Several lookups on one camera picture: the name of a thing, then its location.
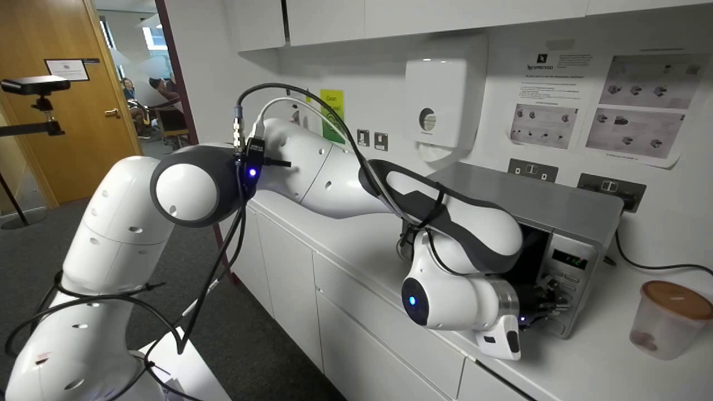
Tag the silver microwave oven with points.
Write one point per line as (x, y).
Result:
(567, 230)

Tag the white lower cabinet drawers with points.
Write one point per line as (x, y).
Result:
(332, 286)

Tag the wooden door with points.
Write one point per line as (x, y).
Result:
(91, 112)

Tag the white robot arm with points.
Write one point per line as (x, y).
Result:
(462, 249)

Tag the white instruction poster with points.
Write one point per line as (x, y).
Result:
(582, 100)

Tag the black camera on stand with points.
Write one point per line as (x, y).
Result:
(41, 87)

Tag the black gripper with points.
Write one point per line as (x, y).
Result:
(543, 299)

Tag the black double wall socket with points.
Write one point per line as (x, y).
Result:
(532, 169)

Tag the green clean after use sign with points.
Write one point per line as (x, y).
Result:
(334, 112)

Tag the white paper towel dispenser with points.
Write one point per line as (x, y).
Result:
(436, 90)

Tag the white upper cabinets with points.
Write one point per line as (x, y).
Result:
(295, 23)

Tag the plastic container with cork lid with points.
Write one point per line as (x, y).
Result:
(670, 318)

